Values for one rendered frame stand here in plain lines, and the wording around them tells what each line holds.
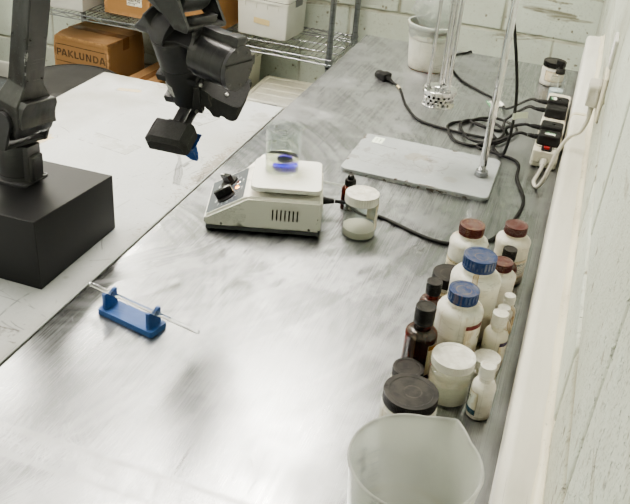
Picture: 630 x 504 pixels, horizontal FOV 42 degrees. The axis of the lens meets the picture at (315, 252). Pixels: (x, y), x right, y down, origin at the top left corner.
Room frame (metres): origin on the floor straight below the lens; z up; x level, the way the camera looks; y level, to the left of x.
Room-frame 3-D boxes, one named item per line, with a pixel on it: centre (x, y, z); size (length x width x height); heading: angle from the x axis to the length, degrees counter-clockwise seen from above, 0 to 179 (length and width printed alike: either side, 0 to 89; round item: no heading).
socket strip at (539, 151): (1.79, -0.52, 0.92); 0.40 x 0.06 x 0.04; 164
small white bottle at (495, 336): (0.91, -0.26, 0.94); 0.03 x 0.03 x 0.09
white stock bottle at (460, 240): (1.11, -0.24, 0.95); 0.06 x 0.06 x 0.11
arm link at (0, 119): (1.15, 0.47, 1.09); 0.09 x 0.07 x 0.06; 151
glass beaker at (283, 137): (1.29, 0.07, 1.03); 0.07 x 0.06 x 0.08; 107
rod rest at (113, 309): (0.94, 0.25, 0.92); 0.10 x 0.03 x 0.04; 62
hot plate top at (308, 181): (1.28, 0.06, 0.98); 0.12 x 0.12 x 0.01; 1
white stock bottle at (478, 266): (0.99, -0.23, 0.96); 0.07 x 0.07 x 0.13
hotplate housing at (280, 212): (1.28, 0.08, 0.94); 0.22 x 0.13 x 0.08; 91
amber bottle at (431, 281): (0.97, -0.17, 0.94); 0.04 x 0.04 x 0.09
